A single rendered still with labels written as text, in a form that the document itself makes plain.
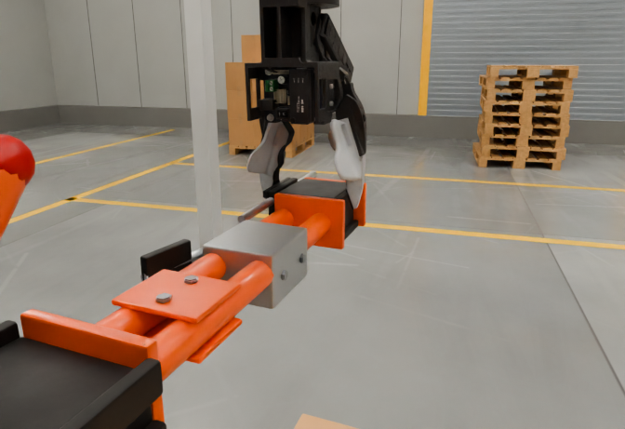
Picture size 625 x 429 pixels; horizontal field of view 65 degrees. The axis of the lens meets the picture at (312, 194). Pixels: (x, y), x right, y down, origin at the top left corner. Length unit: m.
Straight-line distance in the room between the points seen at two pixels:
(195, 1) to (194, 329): 3.02
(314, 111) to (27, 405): 0.31
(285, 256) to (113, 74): 11.39
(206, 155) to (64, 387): 3.06
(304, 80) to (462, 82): 8.82
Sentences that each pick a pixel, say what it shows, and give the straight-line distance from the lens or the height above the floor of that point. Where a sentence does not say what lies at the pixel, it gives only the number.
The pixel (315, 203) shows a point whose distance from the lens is 0.48.
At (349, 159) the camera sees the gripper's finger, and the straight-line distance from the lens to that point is 0.48.
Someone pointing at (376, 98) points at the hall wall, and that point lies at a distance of 9.48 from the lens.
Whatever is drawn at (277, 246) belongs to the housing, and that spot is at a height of 1.22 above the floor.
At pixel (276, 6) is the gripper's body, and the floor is 1.40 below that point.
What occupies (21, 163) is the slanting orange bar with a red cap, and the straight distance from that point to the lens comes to 0.22.
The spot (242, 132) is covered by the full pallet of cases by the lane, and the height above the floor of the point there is 0.34.
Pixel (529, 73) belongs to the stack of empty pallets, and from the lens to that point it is 6.80.
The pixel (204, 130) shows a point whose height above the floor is 0.92.
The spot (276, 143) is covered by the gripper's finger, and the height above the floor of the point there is 1.27.
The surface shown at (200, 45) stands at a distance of 3.23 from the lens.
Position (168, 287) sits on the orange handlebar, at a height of 1.22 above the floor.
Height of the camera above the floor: 1.35
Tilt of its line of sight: 15 degrees down
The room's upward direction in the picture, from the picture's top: straight up
